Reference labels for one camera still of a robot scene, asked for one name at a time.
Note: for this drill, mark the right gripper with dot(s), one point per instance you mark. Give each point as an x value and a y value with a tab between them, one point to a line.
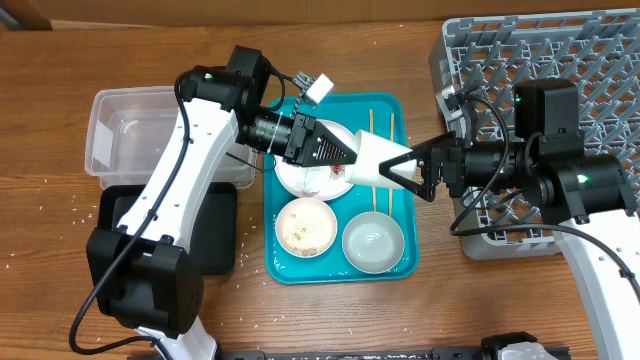
427	156

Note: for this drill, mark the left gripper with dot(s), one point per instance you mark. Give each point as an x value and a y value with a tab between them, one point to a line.
307	155

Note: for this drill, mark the white tissue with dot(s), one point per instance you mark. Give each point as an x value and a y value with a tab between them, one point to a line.
313	180

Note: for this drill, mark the white paper cup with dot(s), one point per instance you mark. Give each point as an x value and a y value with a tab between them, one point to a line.
371	151

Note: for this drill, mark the wooden chopstick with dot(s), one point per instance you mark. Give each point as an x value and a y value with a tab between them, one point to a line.
391	191
373	188

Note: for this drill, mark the small pink bowl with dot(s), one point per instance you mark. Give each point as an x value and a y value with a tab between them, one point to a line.
306	227

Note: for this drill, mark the red snack wrapper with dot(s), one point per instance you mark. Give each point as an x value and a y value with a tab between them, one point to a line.
338	170

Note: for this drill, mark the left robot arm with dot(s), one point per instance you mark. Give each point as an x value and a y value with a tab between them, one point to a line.
141	270

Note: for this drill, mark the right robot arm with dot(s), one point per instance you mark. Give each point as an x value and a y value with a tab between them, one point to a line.
586	202

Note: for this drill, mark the grey dishwasher rack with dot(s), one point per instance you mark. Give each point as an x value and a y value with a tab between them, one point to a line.
475	65

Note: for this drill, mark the large white plate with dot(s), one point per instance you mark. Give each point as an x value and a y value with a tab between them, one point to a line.
288	174

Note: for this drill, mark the teal plastic tray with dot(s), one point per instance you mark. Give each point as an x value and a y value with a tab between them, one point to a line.
344	114

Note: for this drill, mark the grey bowl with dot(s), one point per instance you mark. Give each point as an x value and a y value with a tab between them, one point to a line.
373	242

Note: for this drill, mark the black tray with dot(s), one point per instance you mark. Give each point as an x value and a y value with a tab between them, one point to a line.
213	243

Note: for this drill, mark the clear plastic bin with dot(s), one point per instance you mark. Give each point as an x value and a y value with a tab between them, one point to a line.
128	131

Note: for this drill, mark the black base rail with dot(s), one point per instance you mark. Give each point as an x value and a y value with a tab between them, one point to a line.
507	346

